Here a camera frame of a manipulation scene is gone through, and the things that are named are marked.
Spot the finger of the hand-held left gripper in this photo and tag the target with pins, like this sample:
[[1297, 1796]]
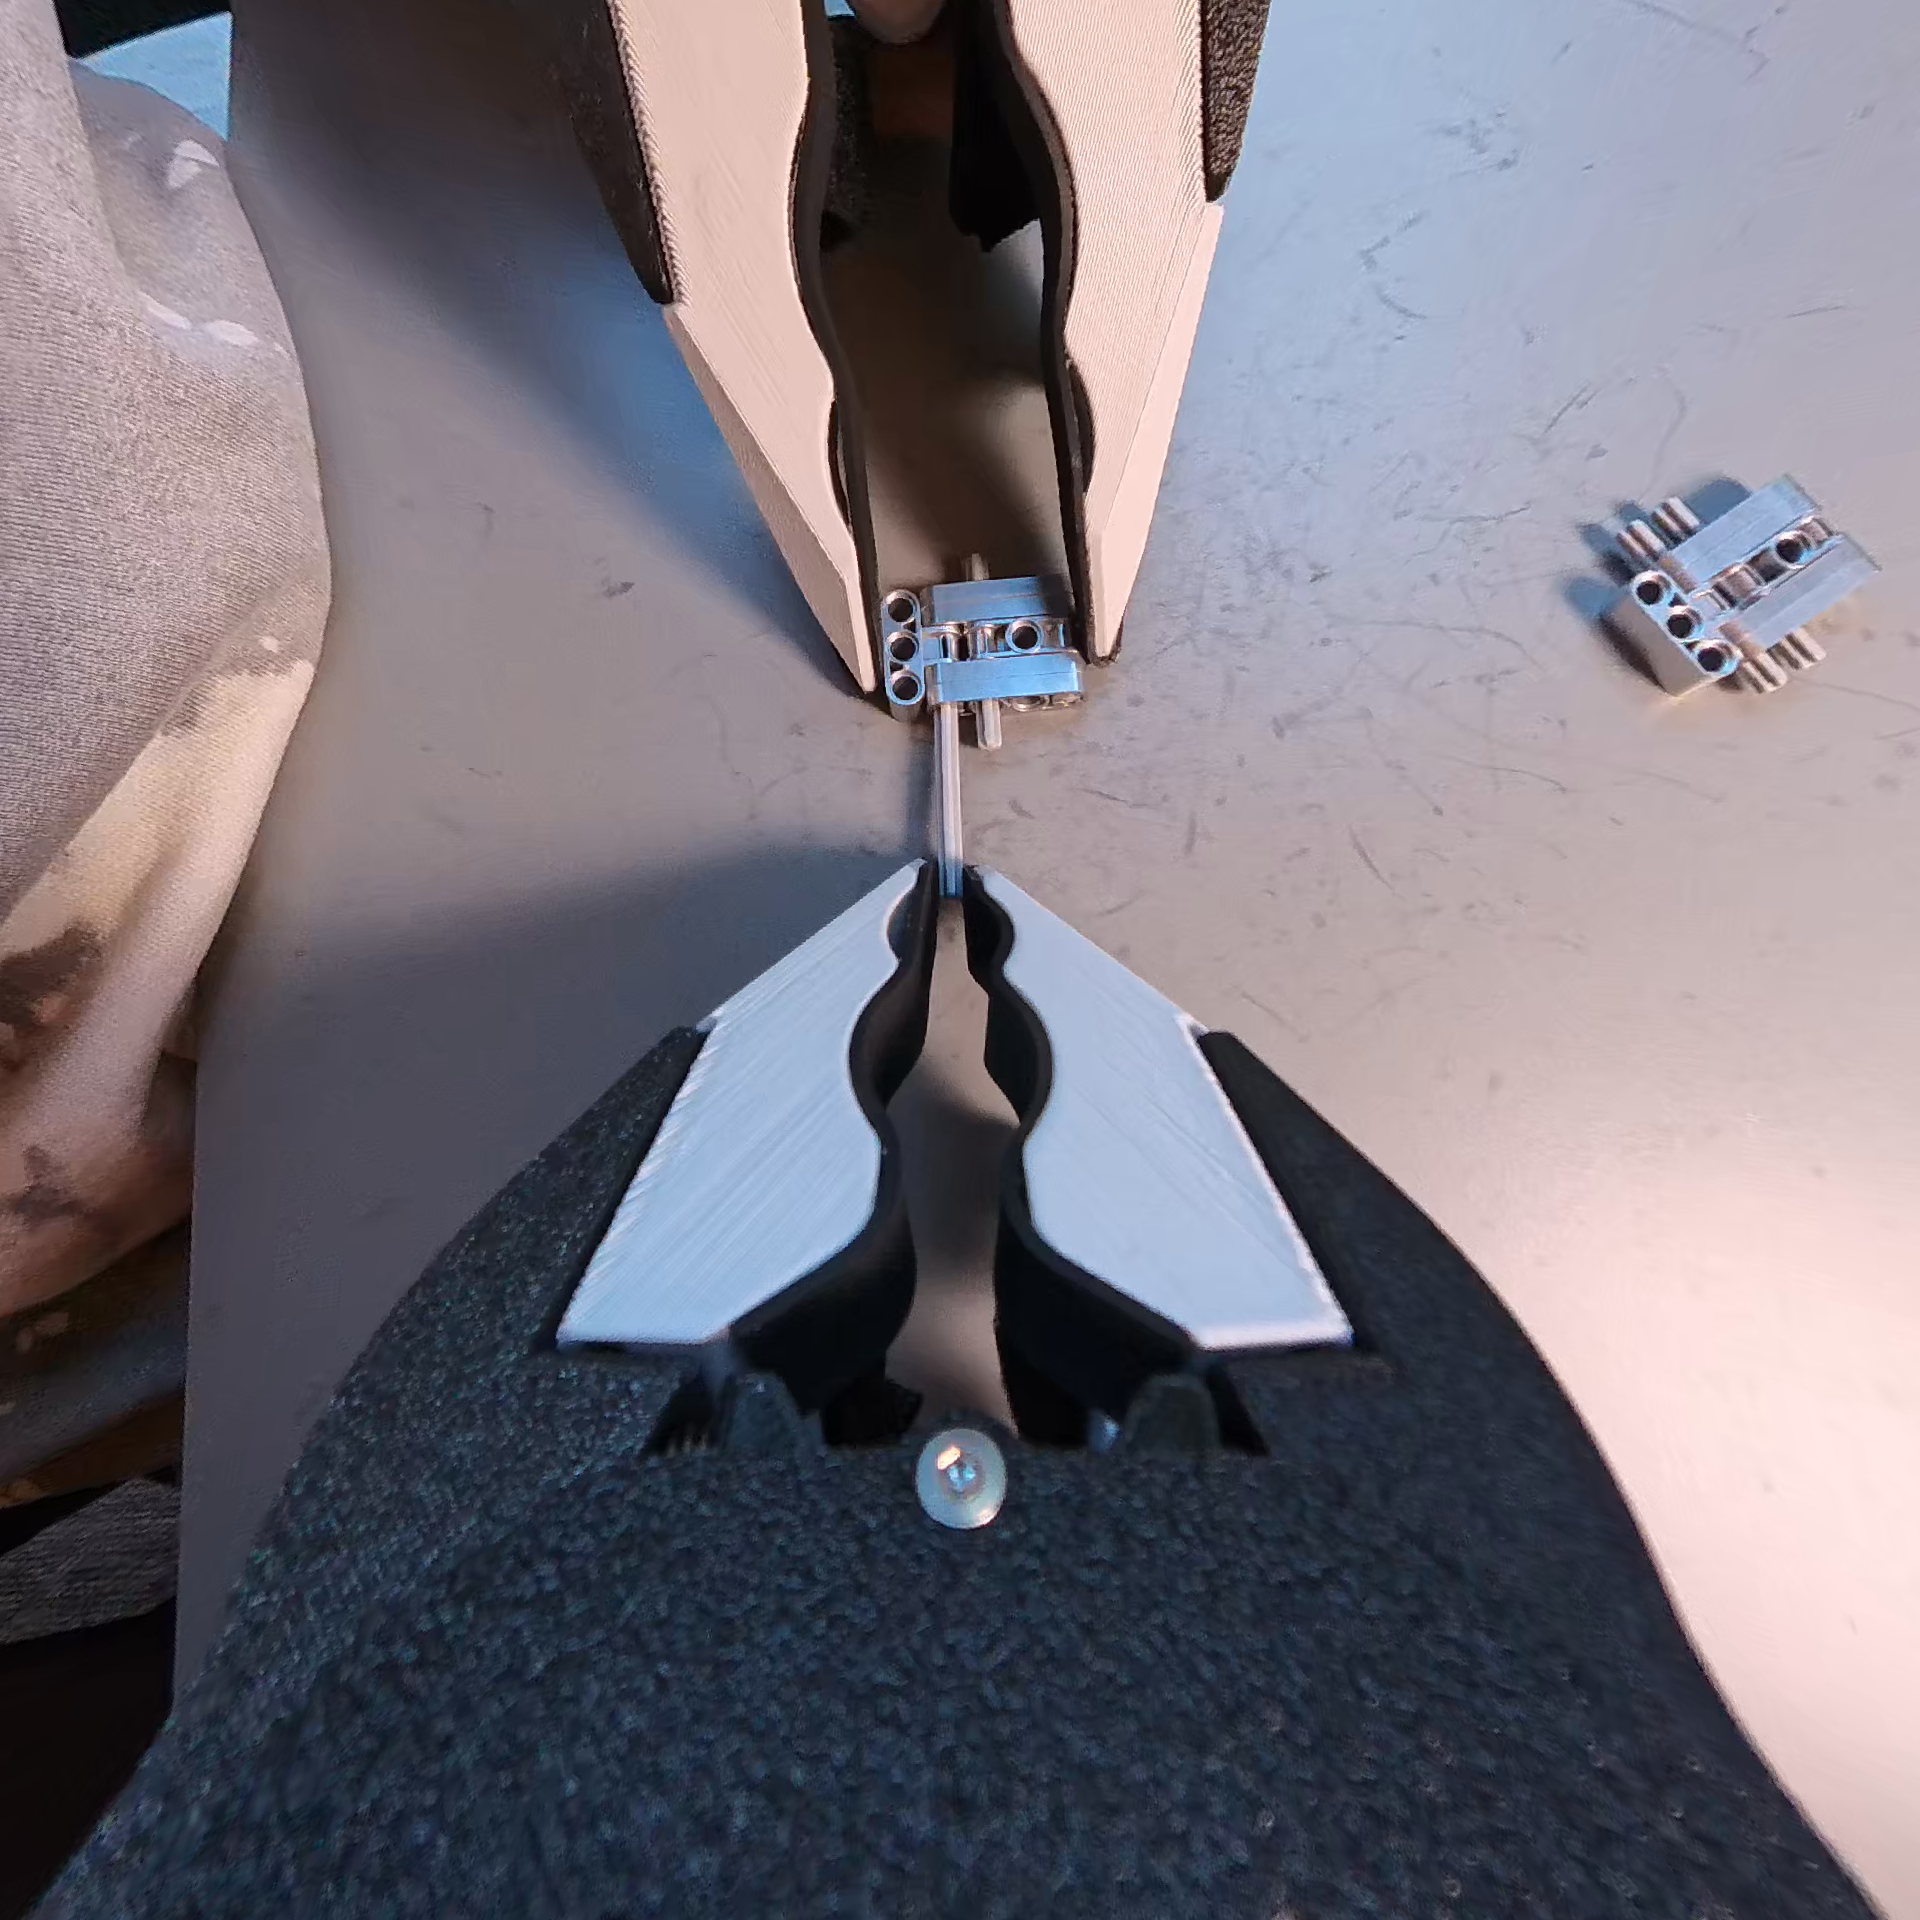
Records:
[[734, 225], [1140, 225]]

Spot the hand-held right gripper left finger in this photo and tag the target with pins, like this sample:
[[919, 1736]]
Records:
[[734, 1184]]

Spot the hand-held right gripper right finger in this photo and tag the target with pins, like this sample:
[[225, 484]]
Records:
[[1171, 1201]]

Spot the chrome two-hole beam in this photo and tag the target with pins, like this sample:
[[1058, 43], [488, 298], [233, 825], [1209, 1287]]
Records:
[[1022, 637]]

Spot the chrome T-shaped connector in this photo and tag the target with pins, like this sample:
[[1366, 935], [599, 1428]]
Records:
[[903, 647]]

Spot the chrome beam assembly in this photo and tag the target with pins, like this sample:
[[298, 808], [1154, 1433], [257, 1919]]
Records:
[[1724, 593]]

